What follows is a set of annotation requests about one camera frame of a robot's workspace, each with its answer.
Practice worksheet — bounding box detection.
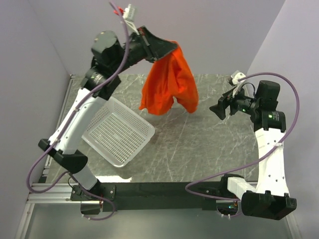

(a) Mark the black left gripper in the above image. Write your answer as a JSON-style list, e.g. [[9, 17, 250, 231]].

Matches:
[[111, 25, 178, 75]]

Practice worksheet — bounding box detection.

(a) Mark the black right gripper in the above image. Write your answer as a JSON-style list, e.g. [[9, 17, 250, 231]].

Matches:
[[209, 83, 260, 120]]

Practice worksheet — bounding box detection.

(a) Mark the orange t-shirt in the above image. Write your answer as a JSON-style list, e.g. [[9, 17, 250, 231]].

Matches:
[[139, 46, 199, 116]]

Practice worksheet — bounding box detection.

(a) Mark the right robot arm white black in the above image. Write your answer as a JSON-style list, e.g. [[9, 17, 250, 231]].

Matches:
[[209, 80, 297, 220]]

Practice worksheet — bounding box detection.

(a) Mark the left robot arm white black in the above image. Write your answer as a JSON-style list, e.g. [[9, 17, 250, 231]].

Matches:
[[38, 26, 177, 200]]

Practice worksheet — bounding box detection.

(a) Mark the white perforated plastic basket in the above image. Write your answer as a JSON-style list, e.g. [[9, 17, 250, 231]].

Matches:
[[82, 97, 155, 168]]

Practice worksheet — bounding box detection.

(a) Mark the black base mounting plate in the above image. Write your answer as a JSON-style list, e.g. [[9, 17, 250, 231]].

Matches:
[[70, 182, 239, 215]]

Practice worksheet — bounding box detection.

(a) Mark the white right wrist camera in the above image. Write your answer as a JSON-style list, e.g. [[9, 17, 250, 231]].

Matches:
[[229, 70, 246, 98]]

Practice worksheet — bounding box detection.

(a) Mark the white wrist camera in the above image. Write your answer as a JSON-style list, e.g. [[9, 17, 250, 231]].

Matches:
[[114, 4, 139, 35], [229, 70, 246, 98]]

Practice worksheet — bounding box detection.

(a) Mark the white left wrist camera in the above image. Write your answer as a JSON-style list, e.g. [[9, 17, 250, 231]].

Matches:
[[114, 4, 139, 35]]

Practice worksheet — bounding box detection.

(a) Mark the aluminium frame rail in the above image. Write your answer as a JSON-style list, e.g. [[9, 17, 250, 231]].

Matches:
[[27, 181, 75, 204]]

